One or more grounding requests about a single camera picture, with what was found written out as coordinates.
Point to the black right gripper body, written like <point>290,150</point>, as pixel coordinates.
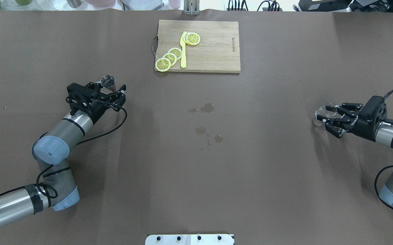
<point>361,125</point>

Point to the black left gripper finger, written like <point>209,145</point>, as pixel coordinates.
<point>115,100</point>
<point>93,88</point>

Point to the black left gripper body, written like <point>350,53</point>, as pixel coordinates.
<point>95,109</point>

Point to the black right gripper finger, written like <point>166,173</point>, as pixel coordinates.
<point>350,110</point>
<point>337,128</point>

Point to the steel jigger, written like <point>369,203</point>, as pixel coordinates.
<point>108,82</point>

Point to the clear glass measuring cup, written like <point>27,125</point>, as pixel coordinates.
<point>327,110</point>

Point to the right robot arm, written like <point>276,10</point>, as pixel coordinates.
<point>383,181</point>

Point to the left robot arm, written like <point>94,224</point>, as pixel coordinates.
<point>55,185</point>

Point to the lemon slice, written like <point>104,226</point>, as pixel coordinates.
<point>192,38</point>

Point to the bamboo cutting board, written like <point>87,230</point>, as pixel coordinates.
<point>218,51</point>

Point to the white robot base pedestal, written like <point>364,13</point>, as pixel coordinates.
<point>190,239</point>

